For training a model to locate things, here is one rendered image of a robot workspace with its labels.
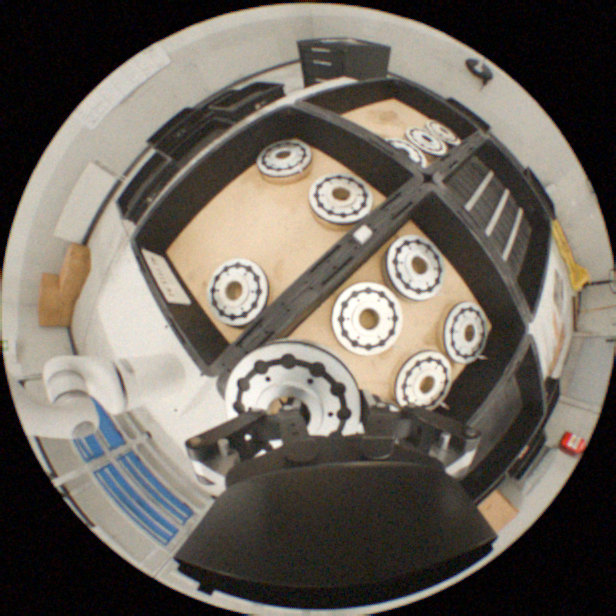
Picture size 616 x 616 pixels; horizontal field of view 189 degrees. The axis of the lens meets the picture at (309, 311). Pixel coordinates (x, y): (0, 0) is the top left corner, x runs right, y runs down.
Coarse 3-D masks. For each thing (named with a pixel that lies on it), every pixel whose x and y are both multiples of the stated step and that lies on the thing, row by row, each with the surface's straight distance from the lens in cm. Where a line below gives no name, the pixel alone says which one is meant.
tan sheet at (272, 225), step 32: (320, 160) 44; (224, 192) 45; (256, 192) 42; (288, 192) 40; (192, 224) 45; (224, 224) 41; (256, 224) 38; (288, 224) 36; (320, 224) 36; (192, 256) 42; (224, 256) 38; (256, 256) 35; (288, 256) 34; (192, 288) 40
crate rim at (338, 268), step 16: (416, 192) 30; (432, 192) 32; (400, 208) 27; (448, 208) 32; (384, 224) 26; (464, 224) 32; (368, 240) 24; (480, 240) 33; (352, 256) 23; (336, 272) 24; (320, 288) 22; (512, 288) 37; (304, 304) 22; (288, 320) 22; (272, 336) 23; (224, 384) 26; (496, 384) 35; (224, 400) 27
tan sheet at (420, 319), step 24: (456, 288) 40; (408, 312) 35; (432, 312) 37; (312, 336) 32; (408, 336) 35; (432, 336) 37; (360, 360) 33; (384, 360) 34; (360, 384) 34; (384, 384) 35
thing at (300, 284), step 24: (336, 120) 39; (192, 168) 39; (408, 168) 33; (168, 192) 40; (408, 192) 29; (384, 216) 26; (144, 264) 36; (312, 264) 23; (288, 288) 23; (168, 312) 30; (264, 312) 23; (240, 336) 24; (192, 360) 28; (216, 360) 26
